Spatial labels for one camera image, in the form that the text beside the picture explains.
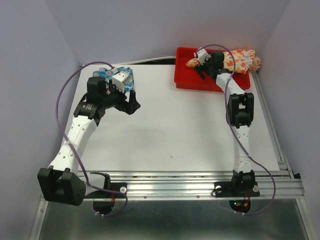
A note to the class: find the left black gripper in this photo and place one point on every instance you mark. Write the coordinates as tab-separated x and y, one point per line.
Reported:
129	107

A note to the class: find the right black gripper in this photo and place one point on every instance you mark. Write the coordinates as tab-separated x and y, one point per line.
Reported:
198	69

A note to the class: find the blue floral skirt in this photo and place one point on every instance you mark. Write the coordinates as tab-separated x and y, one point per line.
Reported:
108	73

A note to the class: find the orange floral skirt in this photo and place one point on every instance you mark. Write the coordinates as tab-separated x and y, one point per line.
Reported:
245	60

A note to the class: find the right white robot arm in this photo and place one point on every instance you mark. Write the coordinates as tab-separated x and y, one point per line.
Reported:
239	107

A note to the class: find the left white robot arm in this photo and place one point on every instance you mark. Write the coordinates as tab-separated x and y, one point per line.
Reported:
59	182

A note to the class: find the red plastic tray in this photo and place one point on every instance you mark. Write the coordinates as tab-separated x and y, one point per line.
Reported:
186	77

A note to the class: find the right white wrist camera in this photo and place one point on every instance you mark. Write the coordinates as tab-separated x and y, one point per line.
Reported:
202	56

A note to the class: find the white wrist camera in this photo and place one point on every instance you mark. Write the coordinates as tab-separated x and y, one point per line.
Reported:
202	56
120	80

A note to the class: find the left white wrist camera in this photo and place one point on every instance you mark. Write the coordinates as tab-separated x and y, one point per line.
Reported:
120	80

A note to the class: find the white cable strip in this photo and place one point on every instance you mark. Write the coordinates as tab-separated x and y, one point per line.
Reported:
164	60

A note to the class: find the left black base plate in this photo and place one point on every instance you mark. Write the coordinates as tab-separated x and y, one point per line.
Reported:
114	186

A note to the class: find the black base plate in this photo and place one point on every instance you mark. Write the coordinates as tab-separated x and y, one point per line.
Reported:
114	186
225	189

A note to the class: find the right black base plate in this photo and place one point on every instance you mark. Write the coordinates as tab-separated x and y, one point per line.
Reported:
225	189

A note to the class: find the aluminium rail frame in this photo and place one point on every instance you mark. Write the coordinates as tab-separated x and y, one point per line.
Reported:
170	153

